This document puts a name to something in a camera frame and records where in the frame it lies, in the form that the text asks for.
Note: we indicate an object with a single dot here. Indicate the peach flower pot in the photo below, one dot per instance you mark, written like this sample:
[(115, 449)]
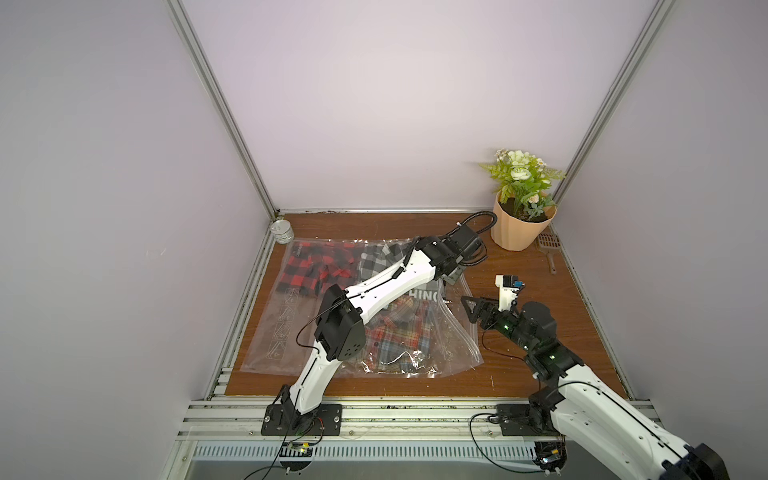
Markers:
[(513, 234)]

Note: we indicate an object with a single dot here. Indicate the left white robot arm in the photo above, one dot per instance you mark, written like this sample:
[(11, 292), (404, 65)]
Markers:
[(366, 312)]

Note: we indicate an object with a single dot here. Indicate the red black plaid shirt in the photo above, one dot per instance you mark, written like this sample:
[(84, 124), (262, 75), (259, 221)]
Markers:
[(311, 267)]

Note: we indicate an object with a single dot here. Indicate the right circuit board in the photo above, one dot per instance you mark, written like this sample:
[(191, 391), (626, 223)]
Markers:
[(550, 457)]

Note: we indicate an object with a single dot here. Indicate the multicolour plaid shirt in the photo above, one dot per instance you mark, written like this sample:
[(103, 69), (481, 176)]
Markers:
[(398, 338)]

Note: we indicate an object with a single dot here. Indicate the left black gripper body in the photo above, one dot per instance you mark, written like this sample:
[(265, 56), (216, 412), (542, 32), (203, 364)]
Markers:
[(454, 268)]

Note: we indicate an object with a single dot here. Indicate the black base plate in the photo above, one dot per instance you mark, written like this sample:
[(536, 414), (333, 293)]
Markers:
[(280, 420), (524, 420)]

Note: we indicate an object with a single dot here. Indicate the circuit board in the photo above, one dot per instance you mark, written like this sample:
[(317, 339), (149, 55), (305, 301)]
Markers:
[(550, 457), (294, 457)]

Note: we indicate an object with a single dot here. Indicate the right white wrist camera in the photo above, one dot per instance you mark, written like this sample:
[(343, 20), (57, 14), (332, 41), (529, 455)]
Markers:
[(509, 287)]

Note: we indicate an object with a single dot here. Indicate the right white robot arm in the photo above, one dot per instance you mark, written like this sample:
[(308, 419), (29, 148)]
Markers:
[(577, 404)]

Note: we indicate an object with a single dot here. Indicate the clear plastic vacuum bag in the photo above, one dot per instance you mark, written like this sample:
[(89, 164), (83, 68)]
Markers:
[(315, 308)]

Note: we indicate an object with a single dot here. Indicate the small metal can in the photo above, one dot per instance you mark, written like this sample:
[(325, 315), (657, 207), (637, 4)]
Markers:
[(282, 231)]

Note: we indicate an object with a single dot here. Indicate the left circuit board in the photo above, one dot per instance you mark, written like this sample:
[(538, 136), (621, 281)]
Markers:
[(294, 457)]

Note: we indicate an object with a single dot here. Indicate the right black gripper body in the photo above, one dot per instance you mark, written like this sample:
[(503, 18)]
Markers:
[(491, 312)]

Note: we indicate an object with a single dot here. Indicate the black white plaid shirt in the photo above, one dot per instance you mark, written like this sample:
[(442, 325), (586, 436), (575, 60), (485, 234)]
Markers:
[(378, 256)]

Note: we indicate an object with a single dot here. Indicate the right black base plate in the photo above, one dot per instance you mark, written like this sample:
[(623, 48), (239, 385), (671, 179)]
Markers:
[(524, 420)]

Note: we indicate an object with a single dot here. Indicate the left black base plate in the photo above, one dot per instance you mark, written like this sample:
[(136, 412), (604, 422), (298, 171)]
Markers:
[(280, 420)]

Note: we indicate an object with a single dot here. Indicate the green artificial plant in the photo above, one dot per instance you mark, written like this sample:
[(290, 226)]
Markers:
[(524, 184)]

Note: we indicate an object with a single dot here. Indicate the aluminium mounting rail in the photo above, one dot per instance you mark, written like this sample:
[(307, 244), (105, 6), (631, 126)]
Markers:
[(440, 428)]

